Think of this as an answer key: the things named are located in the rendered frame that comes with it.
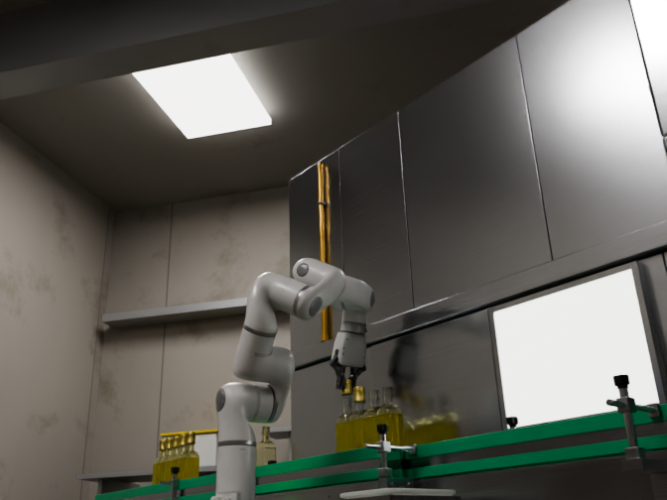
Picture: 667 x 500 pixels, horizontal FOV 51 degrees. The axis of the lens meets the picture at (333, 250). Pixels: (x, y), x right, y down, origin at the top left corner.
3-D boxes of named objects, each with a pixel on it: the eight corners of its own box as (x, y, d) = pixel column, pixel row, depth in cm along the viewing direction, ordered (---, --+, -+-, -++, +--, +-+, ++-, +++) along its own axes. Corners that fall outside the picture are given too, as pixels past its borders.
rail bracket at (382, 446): (420, 477, 176) (417, 427, 181) (371, 475, 166) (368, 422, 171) (412, 478, 179) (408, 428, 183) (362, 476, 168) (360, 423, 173)
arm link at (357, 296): (306, 296, 197) (336, 312, 215) (348, 299, 191) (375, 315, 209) (311, 266, 199) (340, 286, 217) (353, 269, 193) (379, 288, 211)
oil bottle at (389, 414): (408, 484, 188) (403, 403, 197) (393, 483, 185) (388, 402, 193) (393, 485, 192) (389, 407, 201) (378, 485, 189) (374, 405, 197)
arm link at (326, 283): (292, 315, 196) (336, 335, 189) (254, 298, 178) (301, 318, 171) (316, 263, 198) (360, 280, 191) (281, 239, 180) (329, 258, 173)
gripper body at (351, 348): (357, 331, 222) (353, 367, 220) (332, 326, 216) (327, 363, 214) (373, 332, 216) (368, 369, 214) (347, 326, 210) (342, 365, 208)
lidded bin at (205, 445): (238, 471, 477) (239, 436, 486) (217, 466, 445) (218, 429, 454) (181, 474, 486) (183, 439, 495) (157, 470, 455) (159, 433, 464)
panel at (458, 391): (674, 410, 151) (642, 263, 165) (667, 409, 150) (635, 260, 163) (383, 456, 214) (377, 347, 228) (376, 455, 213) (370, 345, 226)
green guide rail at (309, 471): (383, 478, 175) (381, 444, 178) (380, 478, 174) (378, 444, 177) (95, 515, 297) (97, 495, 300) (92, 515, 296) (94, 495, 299)
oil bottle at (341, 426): (364, 489, 201) (360, 413, 209) (349, 488, 197) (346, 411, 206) (351, 490, 205) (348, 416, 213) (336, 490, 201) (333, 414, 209)
